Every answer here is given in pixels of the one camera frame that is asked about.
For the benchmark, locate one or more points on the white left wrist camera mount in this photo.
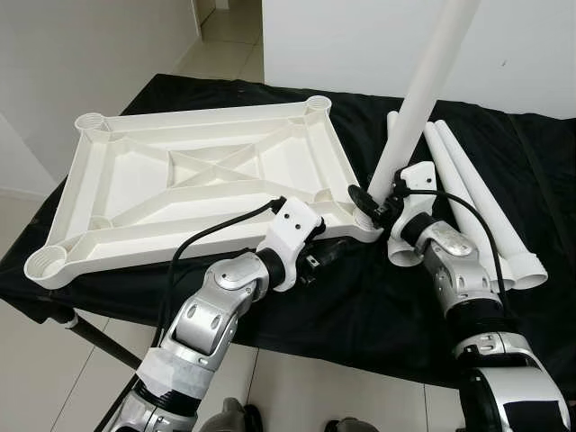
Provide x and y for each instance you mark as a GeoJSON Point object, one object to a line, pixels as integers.
{"type": "Point", "coordinates": [292, 229]}

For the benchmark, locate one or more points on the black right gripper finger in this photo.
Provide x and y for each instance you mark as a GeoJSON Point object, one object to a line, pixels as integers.
{"type": "Point", "coordinates": [367, 205]}

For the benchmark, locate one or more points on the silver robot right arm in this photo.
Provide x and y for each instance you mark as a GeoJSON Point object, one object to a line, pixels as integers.
{"type": "Point", "coordinates": [459, 270]}

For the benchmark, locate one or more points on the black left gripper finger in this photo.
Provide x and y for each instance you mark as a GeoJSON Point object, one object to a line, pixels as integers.
{"type": "Point", "coordinates": [337, 248]}
{"type": "Point", "coordinates": [320, 229]}

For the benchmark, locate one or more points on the black table frame leg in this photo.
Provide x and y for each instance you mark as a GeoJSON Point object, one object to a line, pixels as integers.
{"type": "Point", "coordinates": [99, 340]}

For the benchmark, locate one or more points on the white plastic children table top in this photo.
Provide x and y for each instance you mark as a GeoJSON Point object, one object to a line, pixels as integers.
{"type": "Point", "coordinates": [135, 180]}

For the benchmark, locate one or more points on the black table cloth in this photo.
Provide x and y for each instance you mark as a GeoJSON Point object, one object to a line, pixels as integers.
{"type": "Point", "coordinates": [360, 306]}

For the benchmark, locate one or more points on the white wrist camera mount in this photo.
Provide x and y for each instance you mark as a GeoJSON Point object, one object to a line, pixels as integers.
{"type": "Point", "coordinates": [292, 229]}
{"type": "Point", "coordinates": [418, 193]}

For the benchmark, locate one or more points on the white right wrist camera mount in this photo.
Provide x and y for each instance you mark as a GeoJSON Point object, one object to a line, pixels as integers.
{"type": "Point", "coordinates": [418, 193]}

